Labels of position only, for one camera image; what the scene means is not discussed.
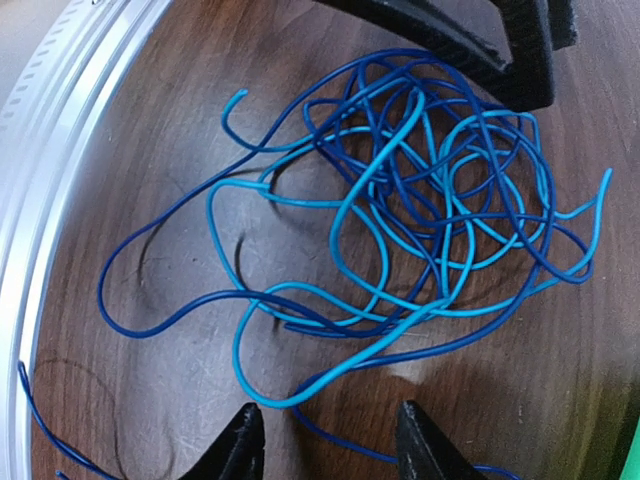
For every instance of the front aluminium rail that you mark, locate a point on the front aluminium rail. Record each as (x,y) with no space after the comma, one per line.
(46,124)

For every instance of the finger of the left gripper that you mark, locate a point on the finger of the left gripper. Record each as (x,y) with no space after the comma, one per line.
(534,30)
(427,26)

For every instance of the green bin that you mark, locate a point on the green bin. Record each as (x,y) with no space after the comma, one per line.
(631,469)

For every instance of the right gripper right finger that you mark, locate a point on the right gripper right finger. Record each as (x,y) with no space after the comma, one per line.
(423,450)

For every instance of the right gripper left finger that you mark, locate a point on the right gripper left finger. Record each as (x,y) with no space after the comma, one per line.
(238,451)

